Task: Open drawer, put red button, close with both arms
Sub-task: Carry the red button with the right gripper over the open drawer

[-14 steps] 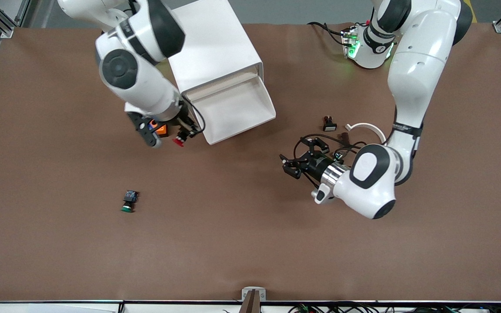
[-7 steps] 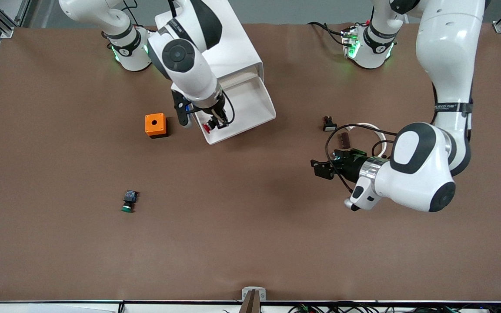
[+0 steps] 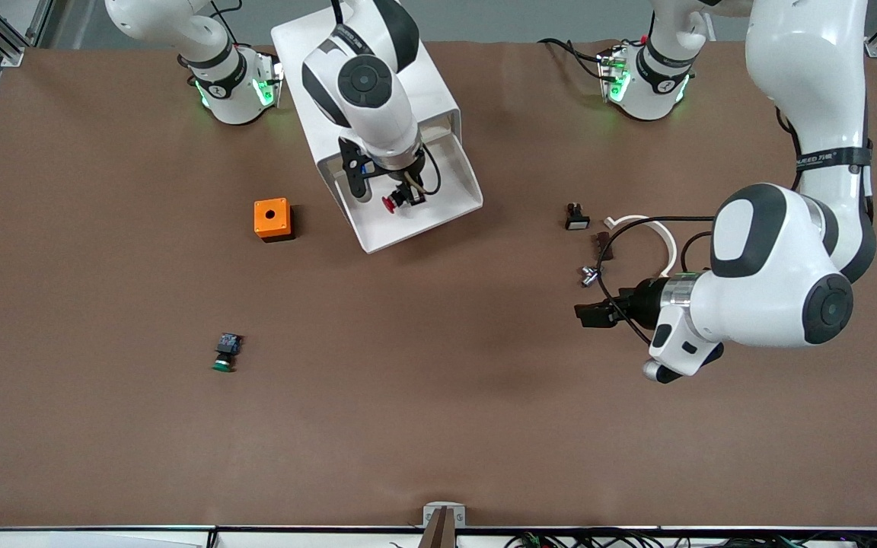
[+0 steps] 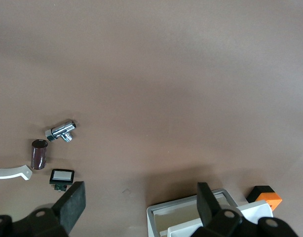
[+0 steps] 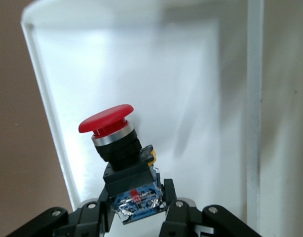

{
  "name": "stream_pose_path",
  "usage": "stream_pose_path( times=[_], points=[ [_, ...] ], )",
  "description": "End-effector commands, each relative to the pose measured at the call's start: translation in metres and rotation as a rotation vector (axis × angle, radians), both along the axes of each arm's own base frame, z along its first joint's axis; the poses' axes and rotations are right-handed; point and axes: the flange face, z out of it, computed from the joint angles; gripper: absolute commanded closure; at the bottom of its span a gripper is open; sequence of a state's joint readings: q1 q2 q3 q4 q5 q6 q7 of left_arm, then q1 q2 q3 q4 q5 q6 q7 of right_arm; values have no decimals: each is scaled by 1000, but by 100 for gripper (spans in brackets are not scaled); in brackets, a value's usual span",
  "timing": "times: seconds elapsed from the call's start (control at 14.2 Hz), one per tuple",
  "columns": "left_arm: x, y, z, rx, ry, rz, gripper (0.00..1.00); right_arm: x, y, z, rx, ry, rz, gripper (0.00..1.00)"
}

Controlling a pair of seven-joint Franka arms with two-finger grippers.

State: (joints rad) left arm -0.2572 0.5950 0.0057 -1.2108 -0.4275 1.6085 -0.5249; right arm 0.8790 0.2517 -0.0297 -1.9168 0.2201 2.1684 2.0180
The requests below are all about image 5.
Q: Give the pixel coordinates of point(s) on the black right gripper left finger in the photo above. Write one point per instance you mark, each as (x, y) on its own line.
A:
(87, 219)

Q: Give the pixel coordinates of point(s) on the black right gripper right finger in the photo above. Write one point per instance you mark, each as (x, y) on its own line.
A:
(191, 222)

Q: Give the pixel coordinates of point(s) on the red mushroom push button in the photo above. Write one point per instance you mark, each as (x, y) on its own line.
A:
(107, 122)

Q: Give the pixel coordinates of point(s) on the white plastic drawer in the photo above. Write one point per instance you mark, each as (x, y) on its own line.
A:
(154, 74)

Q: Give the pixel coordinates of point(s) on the brown table cover sheet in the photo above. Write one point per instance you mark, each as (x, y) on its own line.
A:
(13, 98)

